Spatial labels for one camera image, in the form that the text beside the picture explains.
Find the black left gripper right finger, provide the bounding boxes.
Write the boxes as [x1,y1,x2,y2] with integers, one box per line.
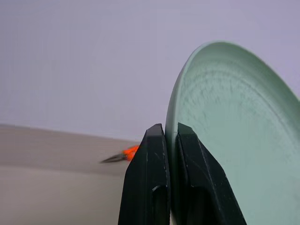
[171,122,248,225]

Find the green plate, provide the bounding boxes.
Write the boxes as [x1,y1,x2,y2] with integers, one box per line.
[165,41,300,225]

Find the orange-handled scissors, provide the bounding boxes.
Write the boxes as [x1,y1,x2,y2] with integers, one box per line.
[99,144,141,164]

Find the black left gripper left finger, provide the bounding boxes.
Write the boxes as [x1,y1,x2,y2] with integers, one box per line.
[117,123,172,225]

